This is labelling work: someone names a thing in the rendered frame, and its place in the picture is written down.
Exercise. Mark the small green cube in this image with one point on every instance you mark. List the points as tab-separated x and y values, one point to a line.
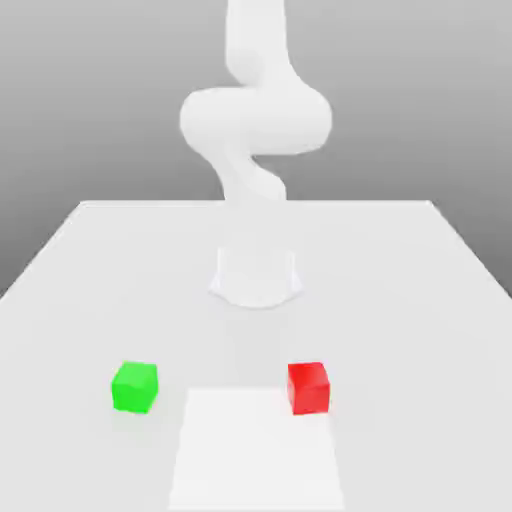
134	387

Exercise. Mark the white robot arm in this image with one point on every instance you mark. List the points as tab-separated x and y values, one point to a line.
256	120

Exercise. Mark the small red cube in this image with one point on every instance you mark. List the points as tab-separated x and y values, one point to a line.
308	388

